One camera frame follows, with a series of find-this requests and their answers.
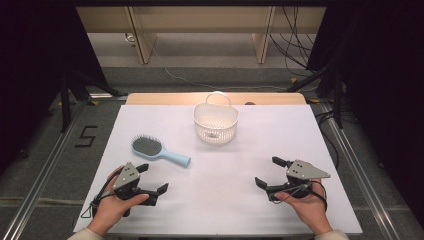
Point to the light blue hairbrush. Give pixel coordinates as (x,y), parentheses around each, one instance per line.
(151,149)

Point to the person's left hand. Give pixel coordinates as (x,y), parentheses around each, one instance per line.
(111,208)

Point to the white plastic basket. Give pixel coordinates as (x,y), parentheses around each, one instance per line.
(216,125)

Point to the black metal stand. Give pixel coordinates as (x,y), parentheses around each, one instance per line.
(66,100)
(337,96)

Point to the black curtain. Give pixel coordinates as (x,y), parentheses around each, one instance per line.
(36,66)
(383,83)

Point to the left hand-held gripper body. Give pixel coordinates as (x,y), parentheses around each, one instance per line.
(126,176)

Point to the person's right hand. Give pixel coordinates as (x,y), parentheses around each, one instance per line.
(308,208)

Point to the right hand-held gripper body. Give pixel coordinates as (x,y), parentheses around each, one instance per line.
(300,175)

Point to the aluminium floor rail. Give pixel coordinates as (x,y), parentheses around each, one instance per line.
(43,173)
(363,180)

